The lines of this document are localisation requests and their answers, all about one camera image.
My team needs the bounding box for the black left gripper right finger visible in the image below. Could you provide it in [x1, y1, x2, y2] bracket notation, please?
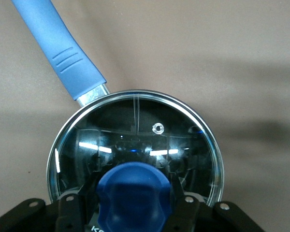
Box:
[168, 176, 267, 232]

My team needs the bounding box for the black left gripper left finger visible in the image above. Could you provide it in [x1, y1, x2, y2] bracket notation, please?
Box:
[0, 183, 100, 232]

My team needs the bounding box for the glass lid with blue knob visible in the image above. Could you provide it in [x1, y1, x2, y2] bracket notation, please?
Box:
[46, 89, 224, 232]

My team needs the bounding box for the dark pot with blue handle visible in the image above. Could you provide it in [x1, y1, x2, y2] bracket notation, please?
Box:
[11, 0, 111, 108]

